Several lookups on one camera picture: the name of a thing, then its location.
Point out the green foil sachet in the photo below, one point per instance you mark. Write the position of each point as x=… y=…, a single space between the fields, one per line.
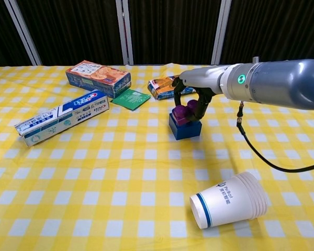
x=130 y=99

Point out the blue building block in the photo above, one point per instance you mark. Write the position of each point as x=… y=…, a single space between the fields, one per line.
x=185 y=132

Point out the crumpled orange blue snack box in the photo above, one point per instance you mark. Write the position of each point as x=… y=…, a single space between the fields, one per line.
x=162 y=87

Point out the grey metal partition post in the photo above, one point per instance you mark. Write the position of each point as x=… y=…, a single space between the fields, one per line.
x=22 y=31
x=125 y=31
x=221 y=31

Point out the purple building block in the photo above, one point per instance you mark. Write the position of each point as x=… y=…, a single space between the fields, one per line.
x=181 y=115

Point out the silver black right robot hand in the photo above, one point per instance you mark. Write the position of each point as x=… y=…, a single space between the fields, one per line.
x=204 y=78

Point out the orange blue cracker box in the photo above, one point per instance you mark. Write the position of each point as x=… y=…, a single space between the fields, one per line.
x=99 y=77

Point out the yellow checkered tablecloth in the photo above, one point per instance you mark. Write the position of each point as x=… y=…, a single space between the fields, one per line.
x=120 y=183

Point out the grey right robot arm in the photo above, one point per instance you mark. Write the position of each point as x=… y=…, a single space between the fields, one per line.
x=277 y=81

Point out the white paper cup stack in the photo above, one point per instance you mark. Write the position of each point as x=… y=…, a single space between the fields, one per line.
x=225 y=204

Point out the white blue toothpaste box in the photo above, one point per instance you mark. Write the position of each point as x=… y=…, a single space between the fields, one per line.
x=62 y=116

